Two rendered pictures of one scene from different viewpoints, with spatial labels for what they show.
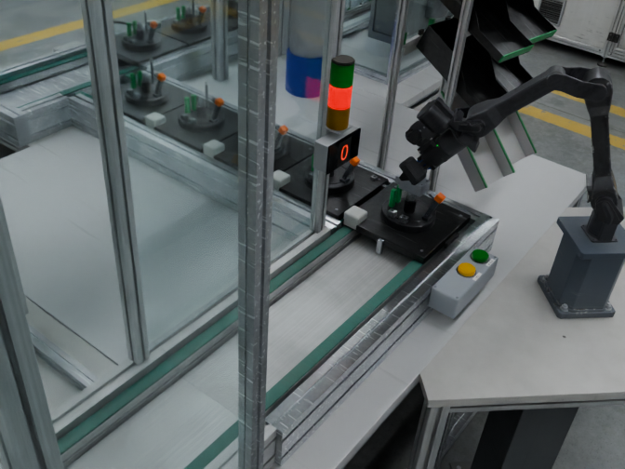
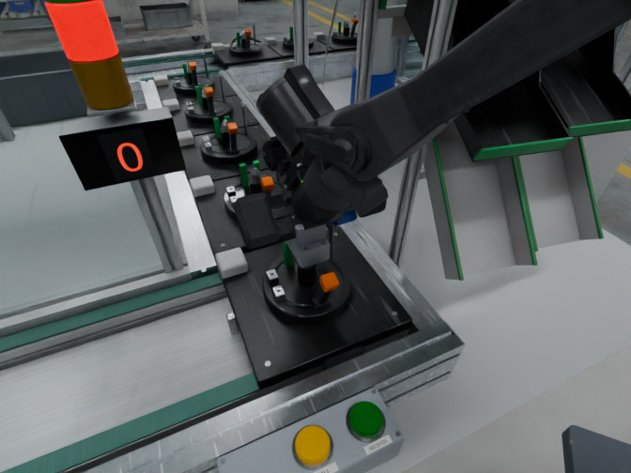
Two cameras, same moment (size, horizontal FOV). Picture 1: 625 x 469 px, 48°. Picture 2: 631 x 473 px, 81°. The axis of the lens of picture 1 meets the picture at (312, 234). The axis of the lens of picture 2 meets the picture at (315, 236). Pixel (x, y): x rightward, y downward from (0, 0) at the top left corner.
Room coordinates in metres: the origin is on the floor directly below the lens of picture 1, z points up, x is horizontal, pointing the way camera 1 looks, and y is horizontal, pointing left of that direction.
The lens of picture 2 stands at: (1.15, -0.45, 1.42)
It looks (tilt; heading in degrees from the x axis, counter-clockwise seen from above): 41 degrees down; 31
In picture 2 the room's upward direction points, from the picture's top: straight up
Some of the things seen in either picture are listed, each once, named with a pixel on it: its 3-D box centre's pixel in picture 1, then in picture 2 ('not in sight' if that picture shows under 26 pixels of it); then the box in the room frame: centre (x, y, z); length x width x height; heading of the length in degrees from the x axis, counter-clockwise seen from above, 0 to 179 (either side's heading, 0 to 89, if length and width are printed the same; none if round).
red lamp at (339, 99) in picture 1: (339, 94); (84, 28); (1.39, -0.04, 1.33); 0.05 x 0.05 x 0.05
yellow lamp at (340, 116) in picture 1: (338, 115); (102, 79); (1.39, -0.04, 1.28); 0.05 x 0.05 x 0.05
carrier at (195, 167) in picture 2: not in sight; (227, 134); (1.77, 0.17, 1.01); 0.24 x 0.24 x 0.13; 55
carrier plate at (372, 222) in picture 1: (407, 220); (307, 292); (1.48, -0.24, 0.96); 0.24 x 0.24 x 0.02; 55
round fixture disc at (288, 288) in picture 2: (408, 213); (307, 283); (1.48, -0.24, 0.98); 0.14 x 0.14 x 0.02
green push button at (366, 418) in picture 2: (480, 257); (365, 420); (1.34, -0.41, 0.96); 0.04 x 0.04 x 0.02
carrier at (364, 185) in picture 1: (329, 167); (256, 185); (1.63, -0.03, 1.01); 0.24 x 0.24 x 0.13; 55
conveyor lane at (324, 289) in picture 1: (329, 288); (118, 365); (1.25, -0.05, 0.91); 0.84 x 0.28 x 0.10; 145
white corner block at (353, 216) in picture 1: (354, 218); (232, 266); (1.46, -0.10, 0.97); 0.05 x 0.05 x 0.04; 55
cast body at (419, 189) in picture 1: (411, 175); (303, 227); (1.48, -0.23, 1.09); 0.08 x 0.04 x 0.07; 55
